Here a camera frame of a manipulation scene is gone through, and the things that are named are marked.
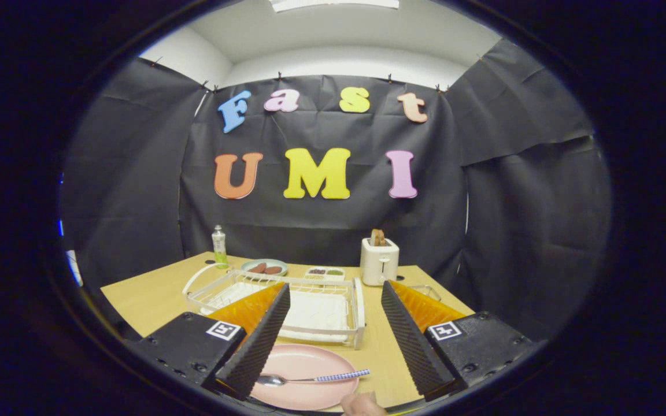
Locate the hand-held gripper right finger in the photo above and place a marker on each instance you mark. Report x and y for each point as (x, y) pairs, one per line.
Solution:
(414, 346)

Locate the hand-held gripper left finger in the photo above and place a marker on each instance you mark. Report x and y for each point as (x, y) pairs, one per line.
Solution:
(252, 346)

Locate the pink plate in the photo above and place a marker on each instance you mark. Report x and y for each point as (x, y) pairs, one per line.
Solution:
(310, 361)

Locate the pale green plate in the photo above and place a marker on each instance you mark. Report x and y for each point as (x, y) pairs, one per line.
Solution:
(282, 264)

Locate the brown sausage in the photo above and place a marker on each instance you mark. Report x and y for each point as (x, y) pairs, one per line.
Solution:
(257, 268)
(273, 270)

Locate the white toaster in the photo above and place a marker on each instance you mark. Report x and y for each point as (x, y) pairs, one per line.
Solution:
(379, 266)

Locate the small white condiment tray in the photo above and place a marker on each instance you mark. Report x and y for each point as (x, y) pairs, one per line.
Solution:
(325, 273)

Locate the clear bottle with green liquid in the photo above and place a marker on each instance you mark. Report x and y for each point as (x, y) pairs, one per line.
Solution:
(219, 248)

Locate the brown toast slice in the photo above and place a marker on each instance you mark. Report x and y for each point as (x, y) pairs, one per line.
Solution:
(377, 237)

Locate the black backdrop cloth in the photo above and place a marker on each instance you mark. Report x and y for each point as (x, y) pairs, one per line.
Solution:
(321, 222)

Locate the white blue panel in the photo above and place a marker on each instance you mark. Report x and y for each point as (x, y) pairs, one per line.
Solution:
(74, 268)

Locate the ceiling light panel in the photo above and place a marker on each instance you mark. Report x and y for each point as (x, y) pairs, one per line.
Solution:
(333, 3)

